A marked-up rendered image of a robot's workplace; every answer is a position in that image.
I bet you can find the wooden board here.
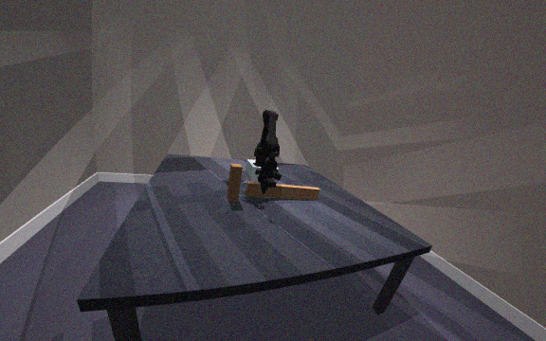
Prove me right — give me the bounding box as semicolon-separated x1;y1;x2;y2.
242;181;320;201

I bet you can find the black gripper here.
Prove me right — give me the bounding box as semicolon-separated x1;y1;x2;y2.
255;164;276;194

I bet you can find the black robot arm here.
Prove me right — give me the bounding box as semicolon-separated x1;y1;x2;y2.
253;110;282;181

